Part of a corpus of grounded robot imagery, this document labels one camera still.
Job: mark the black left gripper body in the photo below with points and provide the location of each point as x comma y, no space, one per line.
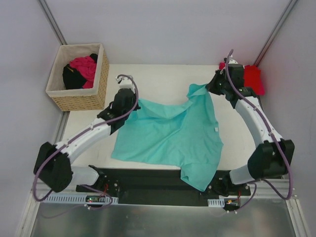
135,106

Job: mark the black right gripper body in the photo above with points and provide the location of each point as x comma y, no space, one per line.
213,86

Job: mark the wicker basket with liner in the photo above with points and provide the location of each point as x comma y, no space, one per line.
78,99

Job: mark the teal t shirt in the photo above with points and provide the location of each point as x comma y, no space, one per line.
186,136

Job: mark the red t shirt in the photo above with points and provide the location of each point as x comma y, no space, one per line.
252,78

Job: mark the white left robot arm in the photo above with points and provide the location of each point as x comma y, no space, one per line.
54,164

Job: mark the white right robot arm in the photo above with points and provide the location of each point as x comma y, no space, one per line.
273,154

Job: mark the magenta t shirt in basket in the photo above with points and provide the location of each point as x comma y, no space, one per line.
86,66

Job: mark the black t shirt in basket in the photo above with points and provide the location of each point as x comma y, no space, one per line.
72,78

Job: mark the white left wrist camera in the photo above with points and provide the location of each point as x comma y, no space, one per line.
125,83

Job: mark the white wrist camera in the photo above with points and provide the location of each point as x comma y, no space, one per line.
125,83
230,60

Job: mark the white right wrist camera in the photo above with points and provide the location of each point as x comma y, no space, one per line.
230,60

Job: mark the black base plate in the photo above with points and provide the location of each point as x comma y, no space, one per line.
163,187

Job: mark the left aluminium frame post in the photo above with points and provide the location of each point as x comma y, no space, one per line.
52,21

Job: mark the aluminium frame post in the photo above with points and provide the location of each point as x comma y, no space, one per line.
52,21
275,31

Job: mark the right aluminium frame post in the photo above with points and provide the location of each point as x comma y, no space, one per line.
275,31

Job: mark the left white cable duct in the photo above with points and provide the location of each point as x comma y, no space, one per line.
81,199

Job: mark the white cable duct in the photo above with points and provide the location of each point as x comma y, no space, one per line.
220,203
81,199

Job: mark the right white cable duct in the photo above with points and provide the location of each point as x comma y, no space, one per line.
220,203

